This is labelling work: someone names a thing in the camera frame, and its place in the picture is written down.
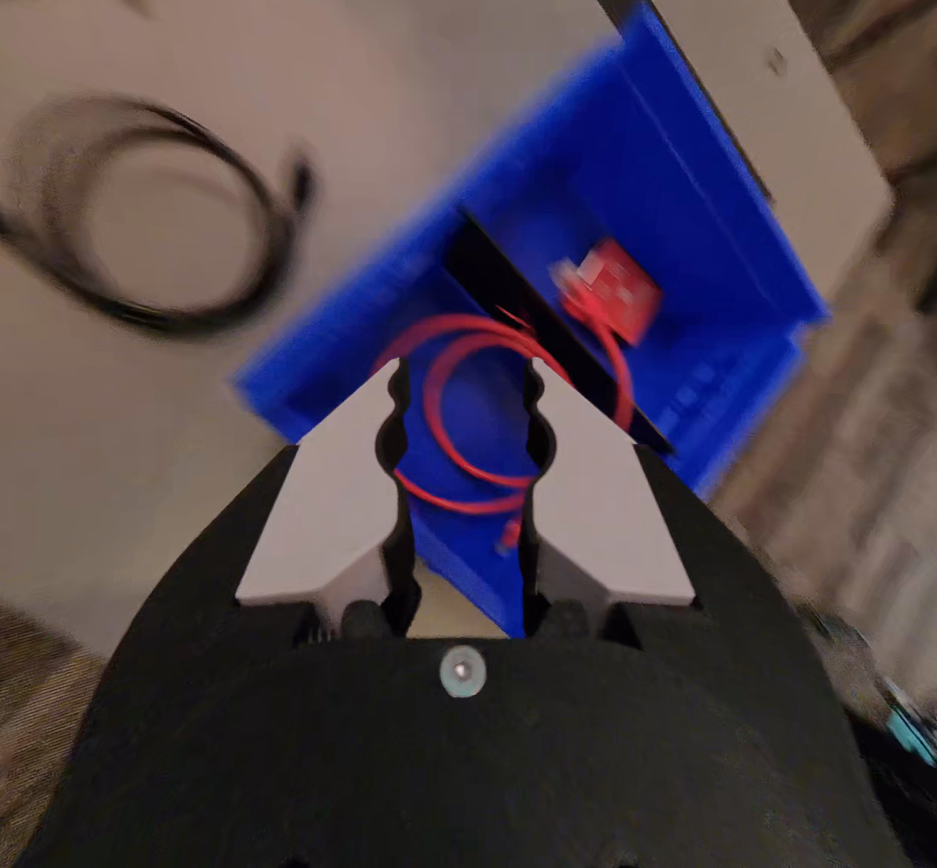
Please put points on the blue plastic bin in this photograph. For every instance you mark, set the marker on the blue plastic bin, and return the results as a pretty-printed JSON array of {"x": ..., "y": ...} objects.
[{"x": 659, "y": 173}]

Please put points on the teal object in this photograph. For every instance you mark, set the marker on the teal object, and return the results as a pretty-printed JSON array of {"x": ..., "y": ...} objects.
[{"x": 915, "y": 729}]

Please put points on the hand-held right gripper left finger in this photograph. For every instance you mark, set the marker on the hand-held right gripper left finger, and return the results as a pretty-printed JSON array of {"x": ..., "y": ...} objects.
[{"x": 329, "y": 502}]

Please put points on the black bin divider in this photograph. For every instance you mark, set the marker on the black bin divider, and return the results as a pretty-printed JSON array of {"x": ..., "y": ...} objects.
[{"x": 498, "y": 275}]

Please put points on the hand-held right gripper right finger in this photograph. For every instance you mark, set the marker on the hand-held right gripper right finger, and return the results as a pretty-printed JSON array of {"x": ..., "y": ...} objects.
[{"x": 600, "y": 509}]

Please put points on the red circuit board with port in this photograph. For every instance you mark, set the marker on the red circuit board with port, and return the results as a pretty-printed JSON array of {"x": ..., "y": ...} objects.
[{"x": 622, "y": 290}]

